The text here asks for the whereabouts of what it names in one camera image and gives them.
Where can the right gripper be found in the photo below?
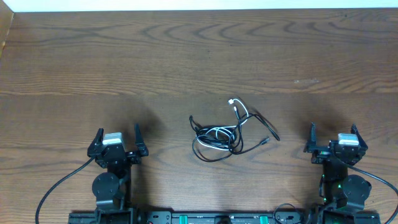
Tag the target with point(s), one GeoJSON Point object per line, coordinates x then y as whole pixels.
{"type": "Point", "coordinates": [322, 152]}

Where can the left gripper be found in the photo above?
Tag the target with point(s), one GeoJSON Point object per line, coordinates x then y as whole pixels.
{"type": "Point", "coordinates": [143, 149]}

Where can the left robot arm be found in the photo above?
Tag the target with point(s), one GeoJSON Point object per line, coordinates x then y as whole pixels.
{"type": "Point", "coordinates": [112, 188]}

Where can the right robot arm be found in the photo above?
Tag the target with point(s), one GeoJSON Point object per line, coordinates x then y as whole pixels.
{"type": "Point", "coordinates": [340, 190]}

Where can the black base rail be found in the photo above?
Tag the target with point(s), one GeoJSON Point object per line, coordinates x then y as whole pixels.
{"type": "Point", "coordinates": [167, 217]}

